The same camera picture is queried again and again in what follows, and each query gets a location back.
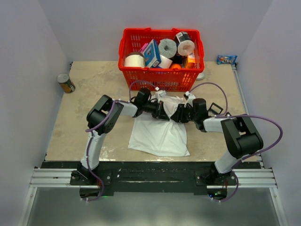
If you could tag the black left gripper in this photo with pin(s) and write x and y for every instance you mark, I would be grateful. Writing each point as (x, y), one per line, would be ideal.
(160, 113)

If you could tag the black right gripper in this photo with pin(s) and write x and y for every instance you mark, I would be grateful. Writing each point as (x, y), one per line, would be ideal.
(178, 116)

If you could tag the white shirt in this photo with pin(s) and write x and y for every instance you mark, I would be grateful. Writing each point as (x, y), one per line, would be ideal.
(158, 137)

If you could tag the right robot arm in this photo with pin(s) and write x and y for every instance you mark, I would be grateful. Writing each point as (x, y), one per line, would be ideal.
(241, 136)

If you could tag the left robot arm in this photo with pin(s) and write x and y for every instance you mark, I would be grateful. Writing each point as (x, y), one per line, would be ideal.
(100, 121)

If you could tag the black display case left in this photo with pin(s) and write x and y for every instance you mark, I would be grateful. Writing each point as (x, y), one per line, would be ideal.
(215, 109)

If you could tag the red shopping basket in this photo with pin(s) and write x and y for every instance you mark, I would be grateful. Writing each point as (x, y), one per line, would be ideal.
(177, 80)

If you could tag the silver round object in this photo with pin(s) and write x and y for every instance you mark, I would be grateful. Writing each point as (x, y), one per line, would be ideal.
(201, 76)

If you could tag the orange fruit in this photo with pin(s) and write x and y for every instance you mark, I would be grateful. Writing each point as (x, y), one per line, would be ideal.
(175, 66)

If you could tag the orange box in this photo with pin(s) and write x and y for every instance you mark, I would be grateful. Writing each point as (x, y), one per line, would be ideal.
(189, 61)

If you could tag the blue box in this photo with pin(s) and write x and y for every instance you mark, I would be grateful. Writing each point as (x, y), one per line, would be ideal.
(151, 54)

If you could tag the white paper roll left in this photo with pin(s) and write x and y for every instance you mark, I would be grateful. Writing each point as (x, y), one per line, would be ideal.
(134, 59)

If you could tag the grey toilet roll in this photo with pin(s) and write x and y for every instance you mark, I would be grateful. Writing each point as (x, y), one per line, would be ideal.
(167, 48)

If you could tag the pink toilet roll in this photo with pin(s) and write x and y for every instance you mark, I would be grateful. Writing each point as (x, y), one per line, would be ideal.
(185, 47)

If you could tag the blue candy packet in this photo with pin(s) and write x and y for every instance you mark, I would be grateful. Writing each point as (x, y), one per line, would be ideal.
(226, 59)

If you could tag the pink packet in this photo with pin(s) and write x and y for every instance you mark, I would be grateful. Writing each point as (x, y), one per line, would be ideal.
(143, 48)

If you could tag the black cylinder container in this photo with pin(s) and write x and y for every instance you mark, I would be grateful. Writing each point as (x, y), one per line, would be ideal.
(181, 37)

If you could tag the tin can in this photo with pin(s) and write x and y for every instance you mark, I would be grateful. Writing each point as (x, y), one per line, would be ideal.
(65, 83)

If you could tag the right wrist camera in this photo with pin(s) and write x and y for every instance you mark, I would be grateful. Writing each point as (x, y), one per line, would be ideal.
(189, 97)

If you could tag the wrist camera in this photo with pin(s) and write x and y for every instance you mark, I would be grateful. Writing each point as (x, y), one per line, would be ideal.
(159, 94)
(189, 97)

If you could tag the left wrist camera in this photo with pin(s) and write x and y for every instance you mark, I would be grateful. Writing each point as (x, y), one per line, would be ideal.
(159, 94)

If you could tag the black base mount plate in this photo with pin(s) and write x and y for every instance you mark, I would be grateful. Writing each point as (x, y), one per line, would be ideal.
(112, 177)

